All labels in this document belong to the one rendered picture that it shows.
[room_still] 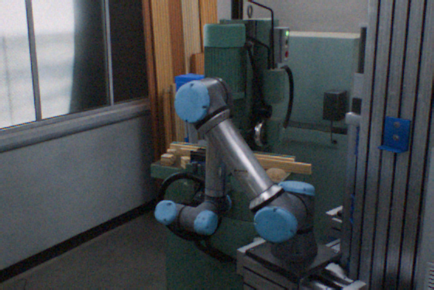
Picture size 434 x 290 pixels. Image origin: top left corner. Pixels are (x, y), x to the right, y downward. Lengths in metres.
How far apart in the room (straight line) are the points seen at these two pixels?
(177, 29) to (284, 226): 2.72
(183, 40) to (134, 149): 0.89
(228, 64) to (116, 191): 1.90
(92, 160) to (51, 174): 0.34
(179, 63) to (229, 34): 1.87
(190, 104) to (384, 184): 0.62
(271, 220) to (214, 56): 0.91
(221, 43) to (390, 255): 1.06
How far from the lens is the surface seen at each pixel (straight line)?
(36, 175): 3.34
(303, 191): 1.61
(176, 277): 2.50
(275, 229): 1.51
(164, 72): 3.83
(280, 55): 2.46
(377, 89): 1.58
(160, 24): 3.81
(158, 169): 2.33
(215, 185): 1.73
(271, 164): 2.27
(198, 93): 1.50
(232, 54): 2.19
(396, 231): 1.65
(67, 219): 3.58
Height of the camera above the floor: 1.59
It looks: 15 degrees down
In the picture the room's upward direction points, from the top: straight up
